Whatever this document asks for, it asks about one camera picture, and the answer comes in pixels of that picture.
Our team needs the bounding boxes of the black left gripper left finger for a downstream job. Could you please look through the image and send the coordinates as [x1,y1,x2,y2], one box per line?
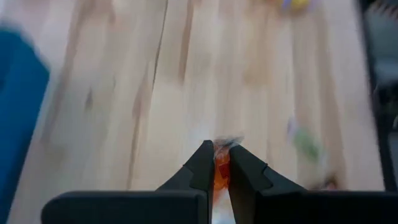
[157,139,216,224]

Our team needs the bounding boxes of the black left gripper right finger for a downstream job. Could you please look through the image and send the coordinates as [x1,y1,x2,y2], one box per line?
[228,144,308,224]

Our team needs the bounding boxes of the orange hard candy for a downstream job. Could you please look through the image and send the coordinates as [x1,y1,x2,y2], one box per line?
[213,136,245,224]

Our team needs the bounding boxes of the green hard candy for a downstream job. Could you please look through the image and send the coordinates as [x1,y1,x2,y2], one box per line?
[285,116,327,166]

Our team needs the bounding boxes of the yellow candy pack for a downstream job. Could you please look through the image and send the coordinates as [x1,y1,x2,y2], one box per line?
[273,0,317,12]

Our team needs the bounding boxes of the blue plastic bin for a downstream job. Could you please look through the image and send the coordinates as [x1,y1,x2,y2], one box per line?
[0,27,51,218]

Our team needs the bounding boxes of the black aluminium table frame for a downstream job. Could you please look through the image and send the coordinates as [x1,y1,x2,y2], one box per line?
[356,0,398,192]

